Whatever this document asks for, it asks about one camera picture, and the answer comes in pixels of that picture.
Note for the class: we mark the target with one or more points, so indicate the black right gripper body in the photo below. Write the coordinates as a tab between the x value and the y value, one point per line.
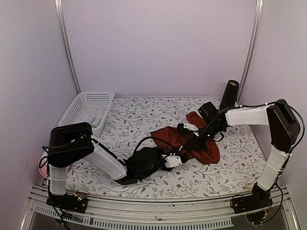
203	143

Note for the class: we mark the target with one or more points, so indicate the dark red towel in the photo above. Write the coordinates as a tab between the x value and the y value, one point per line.
206	152

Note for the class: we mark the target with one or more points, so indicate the blue orange patterned towel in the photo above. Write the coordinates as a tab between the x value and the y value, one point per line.
96	122

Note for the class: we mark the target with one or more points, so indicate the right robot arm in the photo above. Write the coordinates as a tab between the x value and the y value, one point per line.
284	126

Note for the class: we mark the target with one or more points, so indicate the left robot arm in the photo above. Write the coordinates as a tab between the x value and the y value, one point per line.
71	143

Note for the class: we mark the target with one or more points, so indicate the floral tablecloth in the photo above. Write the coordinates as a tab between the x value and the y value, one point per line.
128	126

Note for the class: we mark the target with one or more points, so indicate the black cylinder cup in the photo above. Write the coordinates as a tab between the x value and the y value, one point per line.
229	95

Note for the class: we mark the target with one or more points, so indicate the white plastic basket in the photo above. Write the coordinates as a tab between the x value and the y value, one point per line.
87	105

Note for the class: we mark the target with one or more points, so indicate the pink plate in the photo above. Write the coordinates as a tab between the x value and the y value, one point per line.
42	167

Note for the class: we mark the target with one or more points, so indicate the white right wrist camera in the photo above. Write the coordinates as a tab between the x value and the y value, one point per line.
184	127

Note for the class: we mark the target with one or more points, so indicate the front aluminium rail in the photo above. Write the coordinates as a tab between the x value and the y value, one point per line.
117	213

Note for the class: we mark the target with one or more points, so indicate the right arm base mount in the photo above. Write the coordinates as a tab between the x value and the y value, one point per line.
259	198

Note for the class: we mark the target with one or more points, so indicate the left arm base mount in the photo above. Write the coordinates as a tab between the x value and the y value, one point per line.
68	202

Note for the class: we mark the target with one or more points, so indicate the right aluminium frame post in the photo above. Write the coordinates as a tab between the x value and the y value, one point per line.
251	48

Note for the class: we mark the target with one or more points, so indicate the aluminium frame post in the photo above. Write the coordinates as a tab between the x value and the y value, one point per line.
251	48
66	45

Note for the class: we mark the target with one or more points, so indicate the left aluminium frame post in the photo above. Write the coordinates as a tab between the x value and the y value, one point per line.
66	45

